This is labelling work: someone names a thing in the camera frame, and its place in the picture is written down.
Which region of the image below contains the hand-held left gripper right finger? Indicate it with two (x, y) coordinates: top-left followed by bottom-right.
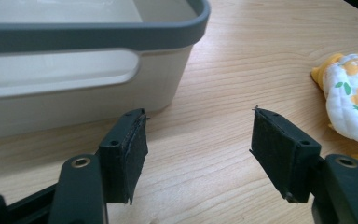
(249, 105), (323, 203)

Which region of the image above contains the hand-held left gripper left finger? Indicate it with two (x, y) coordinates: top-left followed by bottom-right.
(97, 107), (150, 205)

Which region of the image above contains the white floral quilted oven mitt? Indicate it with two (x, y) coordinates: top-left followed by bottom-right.
(310, 51), (358, 176)

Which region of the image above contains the beige storage bin grey rim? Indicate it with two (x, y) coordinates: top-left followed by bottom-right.
(0, 0), (212, 142)

